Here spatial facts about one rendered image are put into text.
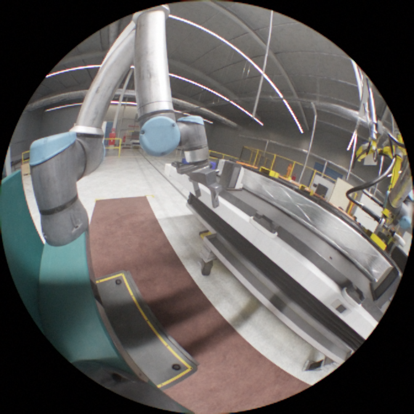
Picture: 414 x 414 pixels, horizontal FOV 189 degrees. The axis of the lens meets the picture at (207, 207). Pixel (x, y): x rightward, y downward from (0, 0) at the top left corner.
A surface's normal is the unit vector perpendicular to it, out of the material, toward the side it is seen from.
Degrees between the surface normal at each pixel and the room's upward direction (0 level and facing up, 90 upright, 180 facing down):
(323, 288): 90
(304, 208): 90
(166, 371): 0
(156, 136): 94
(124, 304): 0
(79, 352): 0
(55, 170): 90
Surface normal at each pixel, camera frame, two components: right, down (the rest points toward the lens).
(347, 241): -0.79, 0.08
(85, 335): 0.24, -0.87
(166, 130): 0.36, 0.55
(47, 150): 0.83, 0.35
